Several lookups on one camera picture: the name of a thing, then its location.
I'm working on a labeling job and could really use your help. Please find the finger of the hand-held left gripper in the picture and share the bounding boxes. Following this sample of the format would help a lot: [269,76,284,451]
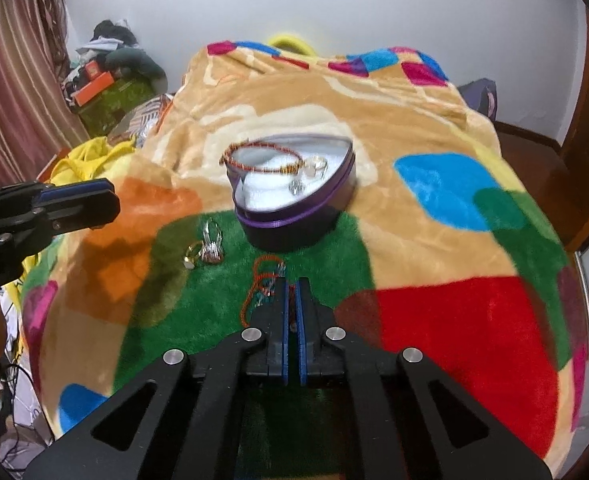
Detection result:
[0,178,116,213]
[0,193,121,257]

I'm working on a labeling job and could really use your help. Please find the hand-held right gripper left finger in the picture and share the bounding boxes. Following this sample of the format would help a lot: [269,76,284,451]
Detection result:
[24,279,290,480]

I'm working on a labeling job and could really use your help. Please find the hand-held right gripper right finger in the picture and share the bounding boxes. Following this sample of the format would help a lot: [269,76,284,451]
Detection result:
[296,278,551,480]

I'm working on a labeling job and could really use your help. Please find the red beaded necklace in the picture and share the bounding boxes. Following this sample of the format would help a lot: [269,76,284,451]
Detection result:
[238,255,286,326]

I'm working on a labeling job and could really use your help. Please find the purple heart-shaped tin box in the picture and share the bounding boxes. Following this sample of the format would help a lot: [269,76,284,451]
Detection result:
[226,133,357,252]

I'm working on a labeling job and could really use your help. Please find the yellow cloth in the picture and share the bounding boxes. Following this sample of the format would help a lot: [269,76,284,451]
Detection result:
[49,136,135,187]

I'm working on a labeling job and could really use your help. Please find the green patterned cloth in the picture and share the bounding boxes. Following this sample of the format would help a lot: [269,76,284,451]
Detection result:
[77,77,158,137]

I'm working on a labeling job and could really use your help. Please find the orange box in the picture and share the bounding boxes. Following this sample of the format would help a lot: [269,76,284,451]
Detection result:
[70,71,115,108]

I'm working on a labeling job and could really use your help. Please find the striped curtain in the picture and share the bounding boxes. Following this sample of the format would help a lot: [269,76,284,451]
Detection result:
[0,0,92,192]

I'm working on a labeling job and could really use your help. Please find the silver rings on blanket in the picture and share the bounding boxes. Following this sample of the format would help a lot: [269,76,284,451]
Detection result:
[200,220,225,265]

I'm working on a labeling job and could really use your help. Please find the colourful patchwork fleece blanket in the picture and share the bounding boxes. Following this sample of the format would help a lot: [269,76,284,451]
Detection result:
[20,40,589,463]

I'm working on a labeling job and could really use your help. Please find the pile of dark clothes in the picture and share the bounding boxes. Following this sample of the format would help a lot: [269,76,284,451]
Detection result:
[77,20,168,92]

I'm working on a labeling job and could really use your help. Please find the purple bag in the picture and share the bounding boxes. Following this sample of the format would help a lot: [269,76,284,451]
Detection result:
[459,78,498,122]

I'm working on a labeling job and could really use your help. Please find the gold ring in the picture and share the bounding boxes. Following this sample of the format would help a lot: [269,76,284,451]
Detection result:
[182,242,205,268]

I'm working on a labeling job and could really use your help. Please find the black cables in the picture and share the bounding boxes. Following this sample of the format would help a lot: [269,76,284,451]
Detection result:
[0,355,55,466]

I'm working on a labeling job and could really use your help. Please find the red and gold beaded bracelet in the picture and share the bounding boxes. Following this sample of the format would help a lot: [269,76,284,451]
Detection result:
[219,142,306,176]

